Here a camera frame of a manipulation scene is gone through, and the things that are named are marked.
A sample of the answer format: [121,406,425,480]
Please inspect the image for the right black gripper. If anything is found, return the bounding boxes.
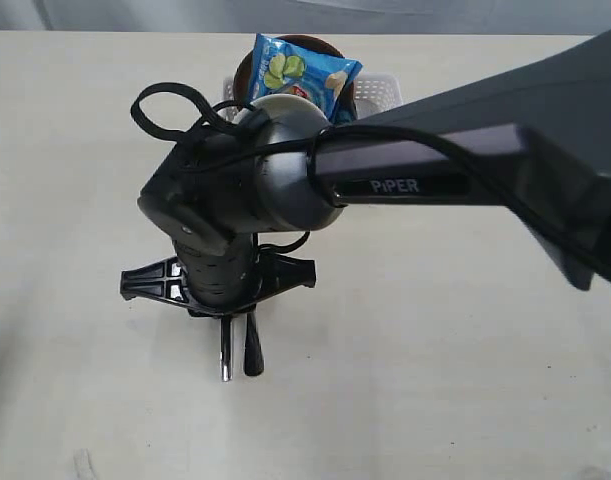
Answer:
[120,250,316,317]

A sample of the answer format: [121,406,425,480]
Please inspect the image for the silver table knife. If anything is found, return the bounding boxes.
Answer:
[220,315,233,382]

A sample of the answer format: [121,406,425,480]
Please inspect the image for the silver fork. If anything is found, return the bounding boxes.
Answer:
[243,311,265,377]

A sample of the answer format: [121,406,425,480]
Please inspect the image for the pale green ceramic bowl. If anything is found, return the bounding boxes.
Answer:
[251,94,329,127]

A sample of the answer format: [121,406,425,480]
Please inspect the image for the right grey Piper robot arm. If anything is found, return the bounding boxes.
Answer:
[120,30,611,317]

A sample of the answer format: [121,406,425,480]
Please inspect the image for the dark brown round plate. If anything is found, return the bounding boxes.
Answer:
[233,34,356,124]

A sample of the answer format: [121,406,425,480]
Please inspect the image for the blue chips bag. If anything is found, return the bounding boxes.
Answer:
[247,34,363,120]

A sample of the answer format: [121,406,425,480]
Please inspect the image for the white perforated plastic basket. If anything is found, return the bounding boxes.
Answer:
[219,72,404,124]

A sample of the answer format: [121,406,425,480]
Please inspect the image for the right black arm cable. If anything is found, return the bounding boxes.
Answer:
[130,82,611,281]

